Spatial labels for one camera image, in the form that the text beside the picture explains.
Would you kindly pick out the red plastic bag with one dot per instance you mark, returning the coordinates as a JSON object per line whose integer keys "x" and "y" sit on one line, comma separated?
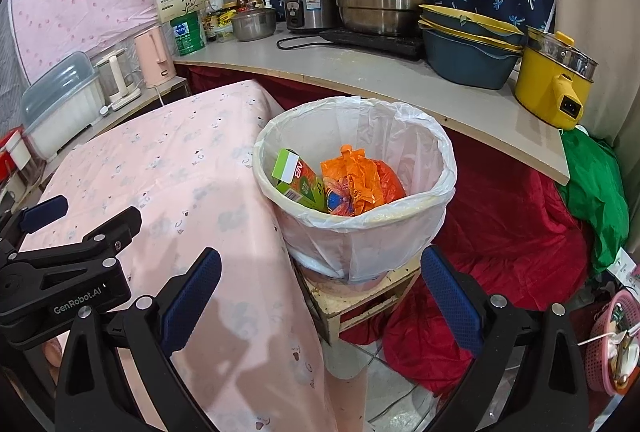
{"x": 391, "y": 186}

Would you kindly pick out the yellow label jar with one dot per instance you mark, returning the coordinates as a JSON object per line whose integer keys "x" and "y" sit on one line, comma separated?
{"x": 224, "y": 28}

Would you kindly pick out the small steel pot with lid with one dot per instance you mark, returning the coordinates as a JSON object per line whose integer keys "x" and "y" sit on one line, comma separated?
{"x": 254, "y": 24}

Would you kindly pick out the red plastic basket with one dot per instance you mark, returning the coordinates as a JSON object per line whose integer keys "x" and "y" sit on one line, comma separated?
{"x": 7, "y": 165}

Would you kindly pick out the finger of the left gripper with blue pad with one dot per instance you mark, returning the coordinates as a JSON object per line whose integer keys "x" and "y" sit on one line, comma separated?
{"x": 35, "y": 218}

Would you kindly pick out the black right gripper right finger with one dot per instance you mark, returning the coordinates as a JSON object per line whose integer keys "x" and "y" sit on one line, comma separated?
{"x": 550, "y": 389}

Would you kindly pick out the pink mesh basket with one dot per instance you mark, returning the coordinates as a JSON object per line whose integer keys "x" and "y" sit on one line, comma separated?
{"x": 612, "y": 350}

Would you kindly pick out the stacked teal yellow basins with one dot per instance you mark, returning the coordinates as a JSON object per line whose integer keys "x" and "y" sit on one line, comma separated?
{"x": 468, "y": 48}

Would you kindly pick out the wooden stool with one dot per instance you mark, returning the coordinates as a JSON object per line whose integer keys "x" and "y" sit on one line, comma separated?
{"x": 336, "y": 307}

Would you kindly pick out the pink electric kettle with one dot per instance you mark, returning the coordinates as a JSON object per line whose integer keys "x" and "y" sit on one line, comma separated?
{"x": 154, "y": 58}

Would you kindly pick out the green plastic bag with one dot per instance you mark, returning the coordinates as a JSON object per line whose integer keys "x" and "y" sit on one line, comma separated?
{"x": 595, "y": 195}

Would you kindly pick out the black induction cooker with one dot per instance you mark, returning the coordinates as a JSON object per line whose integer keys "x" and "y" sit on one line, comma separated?
{"x": 405, "y": 48}

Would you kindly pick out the orange snack wrapper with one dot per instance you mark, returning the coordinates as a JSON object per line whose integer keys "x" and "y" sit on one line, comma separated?
{"x": 351, "y": 183}

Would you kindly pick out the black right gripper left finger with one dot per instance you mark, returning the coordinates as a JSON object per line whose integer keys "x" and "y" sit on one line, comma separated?
{"x": 93, "y": 392}

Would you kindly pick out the white dish box grey lid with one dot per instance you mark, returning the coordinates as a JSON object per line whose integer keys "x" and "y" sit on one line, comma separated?
{"x": 61, "y": 104}

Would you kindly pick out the yellow electric pot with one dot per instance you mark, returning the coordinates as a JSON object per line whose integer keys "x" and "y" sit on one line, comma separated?
{"x": 555, "y": 79}

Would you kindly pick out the green tin can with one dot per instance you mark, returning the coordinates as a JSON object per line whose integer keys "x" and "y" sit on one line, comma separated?
{"x": 188, "y": 33}

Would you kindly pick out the pink tablecloth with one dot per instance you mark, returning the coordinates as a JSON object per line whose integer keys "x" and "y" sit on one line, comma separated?
{"x": 254, "y": 361}

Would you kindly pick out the white glass kettle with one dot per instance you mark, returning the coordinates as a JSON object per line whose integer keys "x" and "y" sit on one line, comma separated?
{"x": 117, "y": 79}

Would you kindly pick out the green wasabi box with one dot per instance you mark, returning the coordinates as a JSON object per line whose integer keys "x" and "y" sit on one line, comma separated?
{"x": 297, "y": 181}

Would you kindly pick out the white bin liner bag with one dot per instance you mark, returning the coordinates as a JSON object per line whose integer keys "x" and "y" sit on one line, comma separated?
{"x": 359, "y": 249}

